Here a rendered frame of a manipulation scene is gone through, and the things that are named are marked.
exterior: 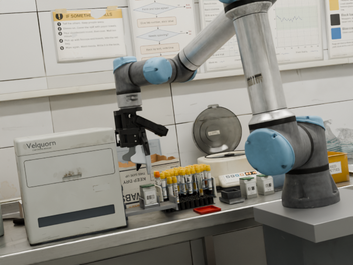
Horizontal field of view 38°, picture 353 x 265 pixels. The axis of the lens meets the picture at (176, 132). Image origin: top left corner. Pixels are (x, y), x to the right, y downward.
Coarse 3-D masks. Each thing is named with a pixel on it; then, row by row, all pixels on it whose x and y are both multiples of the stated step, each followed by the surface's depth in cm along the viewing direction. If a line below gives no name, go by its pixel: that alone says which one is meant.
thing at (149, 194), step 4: (140, 188) 159; (144, 188) 157; (148, 188) 157; (152, 188) 158; (140, 192) 160; (144, 192) 156; (148, 192) 157; (152, 192) 157; (156, 192) 157; (144, 196) 156; (148, 196) 157; (152, 196) 157; (156, 196) 157; (148, 200) 157; (152, 200) 157; (156, 200) 157; (148, 204) 157
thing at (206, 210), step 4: (196, 208) 163; (200, 208) 164; (204, 208) 164; (208, 208) 164; (212, 208) 163; (216, 208) 161; (220, 208) 159; (196, 212) 160; (200, 212) 157; (204, 212) 157; (208, 212) 157
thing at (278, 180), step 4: (272, 176) 180; (276, 176) 180; (280, 176) 181; (284, 176) 182; (276, 180) 180; (280, 180) 181; (276, 184) 180; (280, 184) 181; (276, 188) 179; (280, 188) 179
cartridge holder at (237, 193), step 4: (224, 192) 170; (228, 192) 168; (232, 192) 169; (236, 192) 169; (240, 192) 170; (224, 196) 171; (228, 196) 168; (232, 196) 169; (236, 196) 169; (240, 196) 170; (220, 200) 175; (224, 200) 170; (228, 200) 167; (232, 200) 167; (236, 200) 167; (240, 200) 168; (244, 200) 168
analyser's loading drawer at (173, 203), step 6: (174, 198) 159; (144, 204) 156; (156, 204) 157; (162, 204) 160; (168, 204) 159; (174, 204) 158; (126, 210) 157; (132, 210) 156; (138, 210) 155; (144, 210) 155; (150, 210) 156; (156, 210) 157; (126, 216) 154
